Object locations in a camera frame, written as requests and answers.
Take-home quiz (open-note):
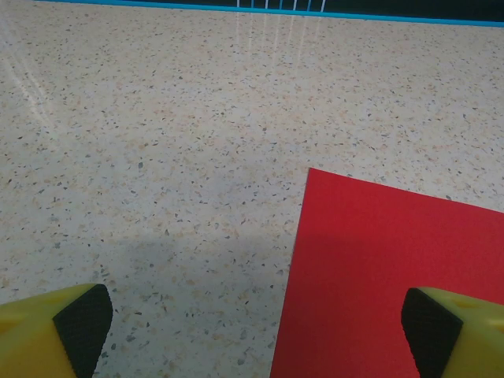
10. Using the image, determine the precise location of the red cloth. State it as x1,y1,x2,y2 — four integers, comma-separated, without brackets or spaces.
269,167,504,378

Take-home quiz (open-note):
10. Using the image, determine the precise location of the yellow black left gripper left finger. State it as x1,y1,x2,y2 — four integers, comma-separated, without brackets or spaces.
0,283,114,378

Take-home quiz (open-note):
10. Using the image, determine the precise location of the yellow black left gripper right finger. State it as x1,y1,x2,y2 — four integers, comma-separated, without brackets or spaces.
400,287,504,378

